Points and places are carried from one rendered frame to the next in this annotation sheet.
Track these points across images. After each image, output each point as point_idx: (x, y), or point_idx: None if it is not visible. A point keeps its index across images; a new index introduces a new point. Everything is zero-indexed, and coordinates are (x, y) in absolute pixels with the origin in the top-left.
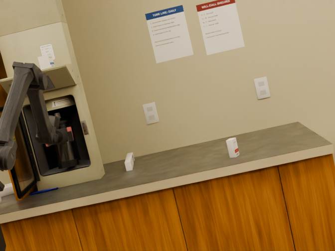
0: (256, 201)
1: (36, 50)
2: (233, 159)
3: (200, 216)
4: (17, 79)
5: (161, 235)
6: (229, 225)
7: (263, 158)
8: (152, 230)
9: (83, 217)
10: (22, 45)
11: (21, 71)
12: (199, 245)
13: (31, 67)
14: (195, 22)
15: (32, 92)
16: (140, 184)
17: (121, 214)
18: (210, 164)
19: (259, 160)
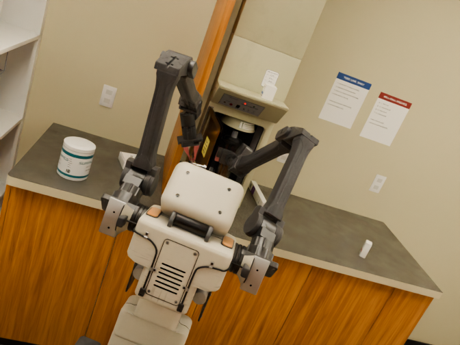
0: (362, 302)
1: (261, 70)
2: (365, 261)
3: (317, 294)
4: (302, 152)
5: (278, 293)
6: (332, 309)
7: (393, 280)
8: (275, 286)
9: None
10: (252, 57)
11: (307, 144)
12: (301, 312)
13: (315, 144)
14: (370, 104)
15: (283, 150)
16: (294, 252)
17: None
18: (346, 257)
19: (390, 279)
